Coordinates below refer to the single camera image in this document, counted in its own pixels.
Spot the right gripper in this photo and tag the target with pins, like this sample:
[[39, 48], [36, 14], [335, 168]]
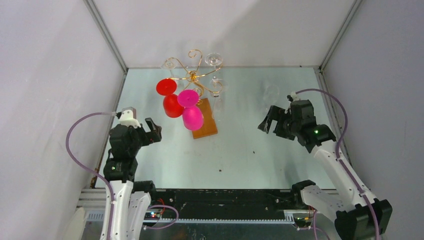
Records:
[[276, 112]]

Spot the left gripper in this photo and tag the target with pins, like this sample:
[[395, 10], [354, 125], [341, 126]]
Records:
[[153, 136]]

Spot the red wine glass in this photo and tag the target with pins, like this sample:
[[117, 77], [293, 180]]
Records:
[[167, 88]]

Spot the pink wine glass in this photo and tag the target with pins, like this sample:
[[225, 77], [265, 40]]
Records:
[[192, 116]]

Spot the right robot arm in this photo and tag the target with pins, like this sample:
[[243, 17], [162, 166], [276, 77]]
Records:
[[357, 214]]

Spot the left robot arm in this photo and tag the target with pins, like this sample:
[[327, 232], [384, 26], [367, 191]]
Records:
[[127, 200]]

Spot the gold rack wooden base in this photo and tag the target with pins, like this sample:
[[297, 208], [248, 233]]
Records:
[[199, 80]]

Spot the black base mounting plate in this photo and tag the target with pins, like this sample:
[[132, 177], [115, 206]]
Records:
[[234, 205]]

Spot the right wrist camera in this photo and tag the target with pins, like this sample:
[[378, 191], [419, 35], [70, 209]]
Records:
[[292, 97]]

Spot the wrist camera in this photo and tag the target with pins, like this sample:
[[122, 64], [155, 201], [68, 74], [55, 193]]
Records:
[[292, 97], [128, 117]]

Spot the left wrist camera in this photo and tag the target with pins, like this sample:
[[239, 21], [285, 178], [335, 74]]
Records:
[[128, 117]]

